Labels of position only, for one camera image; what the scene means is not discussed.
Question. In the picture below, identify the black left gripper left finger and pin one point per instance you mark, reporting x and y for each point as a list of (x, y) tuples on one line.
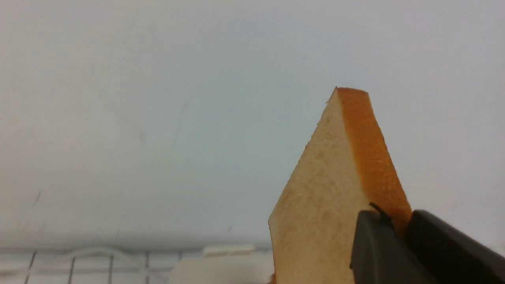
[(379, 254)]

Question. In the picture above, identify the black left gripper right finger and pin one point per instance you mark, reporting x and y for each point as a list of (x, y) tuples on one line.
[(450, 255)]

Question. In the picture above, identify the toast slice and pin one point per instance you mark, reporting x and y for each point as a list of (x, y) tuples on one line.
[(344, 167)]

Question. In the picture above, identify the white grid tablecloth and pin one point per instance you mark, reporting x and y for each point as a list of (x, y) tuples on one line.
[(242, 264)]

